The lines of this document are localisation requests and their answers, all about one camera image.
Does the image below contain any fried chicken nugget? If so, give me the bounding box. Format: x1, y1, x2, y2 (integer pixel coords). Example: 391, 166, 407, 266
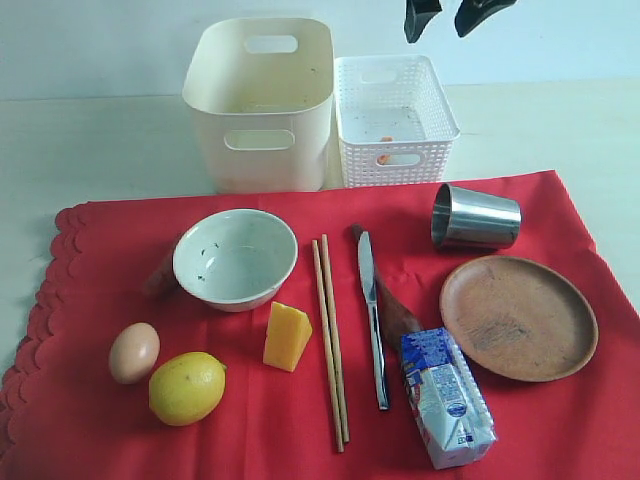
377, 136, 393, 165

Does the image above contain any stainless steel cup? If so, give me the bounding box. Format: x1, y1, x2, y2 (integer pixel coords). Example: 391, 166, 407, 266
431, 183, 522, 249

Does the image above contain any yellow cheese wedge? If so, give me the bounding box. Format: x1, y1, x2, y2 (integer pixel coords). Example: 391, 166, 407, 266
262, 302, 313, 372

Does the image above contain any blue white milk carton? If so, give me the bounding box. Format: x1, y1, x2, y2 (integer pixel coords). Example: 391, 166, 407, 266
401, 327, 497, 470

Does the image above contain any yellow lemon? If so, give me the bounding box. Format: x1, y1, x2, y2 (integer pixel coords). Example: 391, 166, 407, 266
148, 352, 227, 426

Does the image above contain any white perforated plastic basket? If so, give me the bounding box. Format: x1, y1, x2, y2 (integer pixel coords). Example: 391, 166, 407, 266
334, 54, 460, 187

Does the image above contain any cream plastic bin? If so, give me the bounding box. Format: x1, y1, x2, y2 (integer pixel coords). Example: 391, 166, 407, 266
182, 18, 334, 193

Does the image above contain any silver table knife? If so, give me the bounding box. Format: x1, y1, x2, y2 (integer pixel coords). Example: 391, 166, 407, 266
357, 231, 391, 411

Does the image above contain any dark wooden spoon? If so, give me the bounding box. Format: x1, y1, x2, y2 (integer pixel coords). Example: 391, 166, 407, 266
358, 253, 422, 355

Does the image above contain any white ceramic bowl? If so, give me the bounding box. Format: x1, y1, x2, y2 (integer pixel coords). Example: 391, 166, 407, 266
172, 208, 298, 312

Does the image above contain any brown wooden plate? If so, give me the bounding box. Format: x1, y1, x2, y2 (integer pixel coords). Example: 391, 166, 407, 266
439, 255, 599, 382

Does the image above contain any red scalloped tablecloth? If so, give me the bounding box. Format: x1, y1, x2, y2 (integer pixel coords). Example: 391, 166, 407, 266
1, 171, 639, 479

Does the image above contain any left wooden chopstick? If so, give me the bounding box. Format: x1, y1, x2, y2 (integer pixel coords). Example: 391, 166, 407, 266
312, 240, 344, 453

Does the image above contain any brown egg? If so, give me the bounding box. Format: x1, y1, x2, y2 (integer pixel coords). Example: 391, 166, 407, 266
109, 322, 160, 384

